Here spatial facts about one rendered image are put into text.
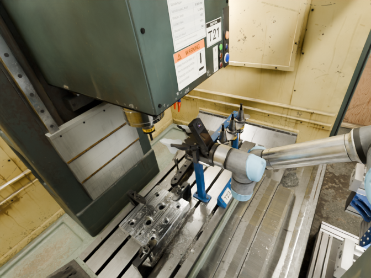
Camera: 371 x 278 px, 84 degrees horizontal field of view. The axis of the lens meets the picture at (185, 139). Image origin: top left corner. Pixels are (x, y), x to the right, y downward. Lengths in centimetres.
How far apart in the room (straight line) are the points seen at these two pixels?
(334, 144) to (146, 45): 55
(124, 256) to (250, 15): 155
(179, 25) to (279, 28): 99
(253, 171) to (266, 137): 117
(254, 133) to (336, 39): 81
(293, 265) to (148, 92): 103
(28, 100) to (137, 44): 67
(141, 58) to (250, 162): 41
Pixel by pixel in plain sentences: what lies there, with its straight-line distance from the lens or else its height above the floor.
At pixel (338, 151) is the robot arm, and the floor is 150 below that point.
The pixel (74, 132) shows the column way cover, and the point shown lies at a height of 137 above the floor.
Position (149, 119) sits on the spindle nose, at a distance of 76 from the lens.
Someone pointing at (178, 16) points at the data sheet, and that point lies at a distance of 61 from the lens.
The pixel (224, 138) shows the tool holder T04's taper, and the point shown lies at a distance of 106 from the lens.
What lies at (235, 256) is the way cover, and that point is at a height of 74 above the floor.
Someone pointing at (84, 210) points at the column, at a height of 87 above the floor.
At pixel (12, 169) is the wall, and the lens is 159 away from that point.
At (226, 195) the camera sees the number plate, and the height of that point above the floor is 94.
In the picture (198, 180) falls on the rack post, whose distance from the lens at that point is 111.
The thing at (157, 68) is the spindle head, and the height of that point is 174.
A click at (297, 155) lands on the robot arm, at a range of 72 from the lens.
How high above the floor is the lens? 191
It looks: 38 degrees down
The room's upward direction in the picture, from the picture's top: 9 degrees counter-clockwise
